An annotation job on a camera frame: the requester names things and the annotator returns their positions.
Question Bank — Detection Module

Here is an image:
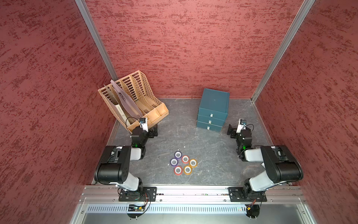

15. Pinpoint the orange tape roll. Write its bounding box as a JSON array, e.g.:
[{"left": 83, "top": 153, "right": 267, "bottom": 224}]
[
  {"left": 189, "top": 159, "right": 198, "bottom": 168},
  {"left": 183, "top": 166, "right": 193, "bottom": 175}
]

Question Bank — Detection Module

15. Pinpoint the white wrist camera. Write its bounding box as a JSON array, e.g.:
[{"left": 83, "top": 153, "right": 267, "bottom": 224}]
[
  {"left": 139, "top": 118, "right": 149, "bottom": 132},
  {"left": 236, "top": 119, "right": 247, "bottom": 133}
]

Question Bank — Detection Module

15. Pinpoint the white beige paper folder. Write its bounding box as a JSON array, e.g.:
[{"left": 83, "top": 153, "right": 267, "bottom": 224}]
[{"left": 104, "top": 86, "right": 130, "bottom": 126}]

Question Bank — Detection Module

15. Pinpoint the red tape roll front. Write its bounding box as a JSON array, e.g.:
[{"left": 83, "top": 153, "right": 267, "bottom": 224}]
[{"left": 174, "top": 166, "right": 183, "bottom": 175}]

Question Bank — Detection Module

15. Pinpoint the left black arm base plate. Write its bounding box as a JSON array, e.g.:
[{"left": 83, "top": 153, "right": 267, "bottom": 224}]
[{"left": 118, "top": 186, "right": 157, "bottom": 203}]

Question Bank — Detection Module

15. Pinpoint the aluminium front rail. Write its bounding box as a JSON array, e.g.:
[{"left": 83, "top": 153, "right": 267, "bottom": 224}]
[{"left": 70, "top": 185, "right": 316, "bottom": 224}]

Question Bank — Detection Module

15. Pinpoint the purple tape roll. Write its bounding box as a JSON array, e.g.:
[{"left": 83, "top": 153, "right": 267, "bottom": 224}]
[
  {"left": 174, "top": 151, "right": 183, "bottom": 160},
  {"left": 170, "top": 158, "right": 178, "bottom": 167}
]

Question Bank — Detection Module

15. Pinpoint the purple tape roll back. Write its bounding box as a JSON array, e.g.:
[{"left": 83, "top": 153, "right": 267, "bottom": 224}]
[{"left": 174, "top": 151, "right": 183, "bottom": 160}]

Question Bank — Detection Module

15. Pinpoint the red tape roll middle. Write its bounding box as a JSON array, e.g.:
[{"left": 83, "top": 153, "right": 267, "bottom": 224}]
[{"left": 182, "top": 155, "right": 190, "bottom": 164}]

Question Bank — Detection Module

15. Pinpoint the grey translucent folder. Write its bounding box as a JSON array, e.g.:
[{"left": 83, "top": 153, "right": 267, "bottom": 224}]
[{"left": 111, "top": 80, "right": 143, "bottom": 119}]

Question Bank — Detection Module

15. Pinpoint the beige plastic file organizer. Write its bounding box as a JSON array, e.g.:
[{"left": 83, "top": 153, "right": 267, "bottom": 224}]
[{"left": 98, "top": 70, "right": 169, "bottom": 133}]

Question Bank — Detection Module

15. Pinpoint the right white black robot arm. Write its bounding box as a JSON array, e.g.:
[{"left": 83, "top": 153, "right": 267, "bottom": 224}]
[{"left": 227, "top": 125, "right": 304, "bottom": 201}]

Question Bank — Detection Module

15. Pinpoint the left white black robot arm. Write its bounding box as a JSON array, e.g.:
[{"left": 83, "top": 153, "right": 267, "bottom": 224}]
[{"left": 94, "top": 125, "right": 158, "bottom": 192}]

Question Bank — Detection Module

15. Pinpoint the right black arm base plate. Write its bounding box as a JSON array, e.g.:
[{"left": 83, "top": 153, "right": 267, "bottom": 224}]
[{"left": 228, "top": 187, "right": 267, "bottom": 203}]

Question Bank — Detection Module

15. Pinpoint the aluminium corner post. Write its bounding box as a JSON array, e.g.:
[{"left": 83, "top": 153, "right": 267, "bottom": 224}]
[
  {"left": 251, "top": 0, "right": 315, "bottom": 104},
  {"left": 75, "top": 0, "right": 118, "bottom": 80}
]

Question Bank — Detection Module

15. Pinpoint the right aluminium corner post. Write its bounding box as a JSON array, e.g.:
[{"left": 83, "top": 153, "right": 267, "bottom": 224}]
[{"left": 251, "top": 0, "right": 315, "bottom": 104}]

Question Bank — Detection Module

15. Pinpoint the left aluminium corner post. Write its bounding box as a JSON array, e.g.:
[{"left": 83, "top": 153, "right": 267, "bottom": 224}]
[{"left": 75, "top": 0, "right": 118, "bottom": 80}]

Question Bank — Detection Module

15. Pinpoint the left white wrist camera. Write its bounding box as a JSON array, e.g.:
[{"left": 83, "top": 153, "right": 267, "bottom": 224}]
[{"left": 139, "top": 118, "right": 149, "bottom": 132}]

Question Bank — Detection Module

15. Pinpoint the orange tape roll front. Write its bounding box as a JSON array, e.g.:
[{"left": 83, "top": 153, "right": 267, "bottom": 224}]
[{"left": 183, "top": 166, "right": 193, "bottom": 175}]

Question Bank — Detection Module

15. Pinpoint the teal three drawer cabinet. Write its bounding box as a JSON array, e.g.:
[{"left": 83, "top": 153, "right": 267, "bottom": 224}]
[{"left": 196, "top": 88, "right": 230, "bottom": 132}]

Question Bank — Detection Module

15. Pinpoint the red tape roll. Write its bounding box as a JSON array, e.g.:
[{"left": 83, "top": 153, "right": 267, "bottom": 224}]
[
  {"left": 182, "top": 155, "right": 190, "bottom": 164},
  {"left": 174, "top": 166, "right": 183, "bottom": 175}
]

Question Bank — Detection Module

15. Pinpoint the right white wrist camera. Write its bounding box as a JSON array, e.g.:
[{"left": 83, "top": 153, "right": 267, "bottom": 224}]
[{"left": 236, "top": 119, "right": 247, "bottom": 133}]

